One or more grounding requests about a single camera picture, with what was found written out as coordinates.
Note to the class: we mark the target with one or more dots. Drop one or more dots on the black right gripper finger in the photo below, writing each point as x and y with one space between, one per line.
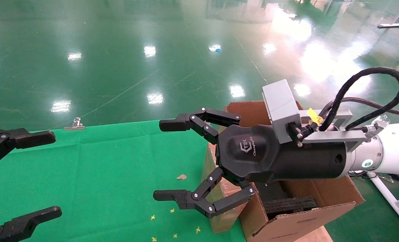
186 200
182 123

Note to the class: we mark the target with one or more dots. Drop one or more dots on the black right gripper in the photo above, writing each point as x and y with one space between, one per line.
286 161

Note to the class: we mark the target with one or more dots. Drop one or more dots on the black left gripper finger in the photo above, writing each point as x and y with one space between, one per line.
21 225
25 138

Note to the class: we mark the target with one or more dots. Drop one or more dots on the small brown cardboard box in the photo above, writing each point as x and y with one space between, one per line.
226 218

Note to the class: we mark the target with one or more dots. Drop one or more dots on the small tan cardboard scrap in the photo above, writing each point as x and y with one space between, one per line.
181 176

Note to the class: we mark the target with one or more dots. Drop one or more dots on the large open brown carton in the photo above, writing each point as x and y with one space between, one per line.
330 193

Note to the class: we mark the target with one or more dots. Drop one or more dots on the black foam strip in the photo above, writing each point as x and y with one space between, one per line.
290 205

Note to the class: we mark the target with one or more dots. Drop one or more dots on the silver binder clip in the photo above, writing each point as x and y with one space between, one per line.
75 125

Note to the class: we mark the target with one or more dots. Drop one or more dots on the green table cloth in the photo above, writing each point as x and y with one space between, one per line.
102 174

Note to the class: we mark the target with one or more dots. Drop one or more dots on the white stand foot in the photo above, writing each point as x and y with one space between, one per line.
390 25

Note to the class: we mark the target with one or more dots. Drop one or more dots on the gray metal camera bracket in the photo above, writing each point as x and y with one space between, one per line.
334 136

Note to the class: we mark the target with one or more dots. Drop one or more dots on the gray wrist camera box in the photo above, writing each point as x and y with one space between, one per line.
281 104

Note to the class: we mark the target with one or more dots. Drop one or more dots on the white table leg frame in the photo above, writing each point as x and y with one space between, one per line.
387 196

